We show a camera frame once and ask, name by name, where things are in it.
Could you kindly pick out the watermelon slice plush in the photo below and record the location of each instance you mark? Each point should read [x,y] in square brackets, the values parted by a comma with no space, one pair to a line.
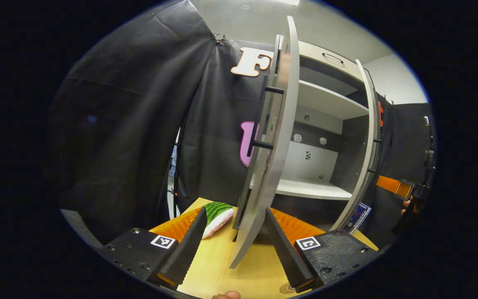
[218,216]

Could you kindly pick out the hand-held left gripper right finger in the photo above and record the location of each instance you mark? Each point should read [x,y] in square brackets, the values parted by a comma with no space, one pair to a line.
[286,253]

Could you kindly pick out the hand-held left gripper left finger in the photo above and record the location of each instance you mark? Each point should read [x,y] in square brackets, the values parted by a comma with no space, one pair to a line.
[185,249]

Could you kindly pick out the white cabinet drawer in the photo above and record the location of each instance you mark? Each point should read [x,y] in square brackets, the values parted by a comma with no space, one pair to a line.
[313,51]

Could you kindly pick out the round wooden coaster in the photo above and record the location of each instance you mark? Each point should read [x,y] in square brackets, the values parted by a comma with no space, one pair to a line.
[285,288]

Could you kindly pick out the white and grey cabinet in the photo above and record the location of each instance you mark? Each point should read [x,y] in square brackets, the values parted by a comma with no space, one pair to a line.
[326,99]

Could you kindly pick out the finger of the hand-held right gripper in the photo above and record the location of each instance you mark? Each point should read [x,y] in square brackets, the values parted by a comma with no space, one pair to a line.
[390,185]

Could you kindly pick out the black backdrop cloth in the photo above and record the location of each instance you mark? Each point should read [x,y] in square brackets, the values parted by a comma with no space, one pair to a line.
[131,124]

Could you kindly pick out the white cabinet door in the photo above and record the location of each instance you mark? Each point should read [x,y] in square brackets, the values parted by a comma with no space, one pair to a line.
[370,162]
[272,166]

